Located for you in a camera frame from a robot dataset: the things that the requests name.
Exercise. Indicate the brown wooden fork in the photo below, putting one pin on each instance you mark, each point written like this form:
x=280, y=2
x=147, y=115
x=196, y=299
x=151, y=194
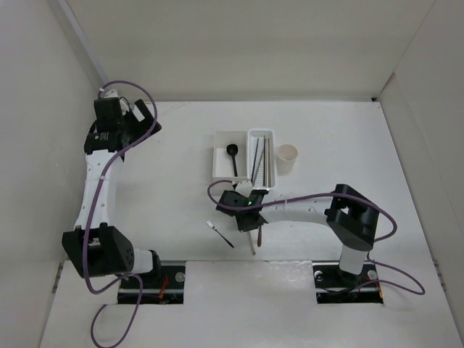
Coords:
x=259, y=237

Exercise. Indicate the black spoon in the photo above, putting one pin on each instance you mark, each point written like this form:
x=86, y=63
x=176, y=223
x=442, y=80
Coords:
x=232, y=150

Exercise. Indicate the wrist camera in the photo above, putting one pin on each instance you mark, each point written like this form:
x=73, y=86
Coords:
x=244, y=188
x=104, y=93

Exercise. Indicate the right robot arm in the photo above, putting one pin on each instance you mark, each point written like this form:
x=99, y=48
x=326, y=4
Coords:
x=350, y=215

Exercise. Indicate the small metal fork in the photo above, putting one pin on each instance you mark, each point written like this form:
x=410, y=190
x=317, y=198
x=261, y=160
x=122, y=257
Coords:
x=212, y=226

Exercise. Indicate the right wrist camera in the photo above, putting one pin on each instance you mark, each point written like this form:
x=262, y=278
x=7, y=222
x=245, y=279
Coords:
x=244, y=188

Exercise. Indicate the white square box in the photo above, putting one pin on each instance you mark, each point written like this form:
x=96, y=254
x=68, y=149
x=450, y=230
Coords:
x=222, y=163

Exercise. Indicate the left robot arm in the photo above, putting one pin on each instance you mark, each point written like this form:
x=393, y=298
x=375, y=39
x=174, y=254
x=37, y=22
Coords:
x=95, y=246

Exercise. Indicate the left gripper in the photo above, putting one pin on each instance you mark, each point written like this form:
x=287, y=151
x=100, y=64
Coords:
x=142, y=126

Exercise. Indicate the white perforated basket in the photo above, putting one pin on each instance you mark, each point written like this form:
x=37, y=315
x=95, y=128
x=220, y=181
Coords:
x=252, y=135

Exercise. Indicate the beige wooden spoon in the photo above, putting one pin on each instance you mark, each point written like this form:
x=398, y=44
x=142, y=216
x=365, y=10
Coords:
x=251, y=243

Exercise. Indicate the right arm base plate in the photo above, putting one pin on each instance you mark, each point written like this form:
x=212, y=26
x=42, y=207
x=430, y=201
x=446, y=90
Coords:
x=334, y=286

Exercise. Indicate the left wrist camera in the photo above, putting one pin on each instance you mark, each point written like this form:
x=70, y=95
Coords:
x=104, y=93

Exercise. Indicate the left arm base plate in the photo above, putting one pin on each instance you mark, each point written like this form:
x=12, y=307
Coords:
x=164, y=289

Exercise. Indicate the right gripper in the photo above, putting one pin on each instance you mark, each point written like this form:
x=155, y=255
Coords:
x=244, y=227

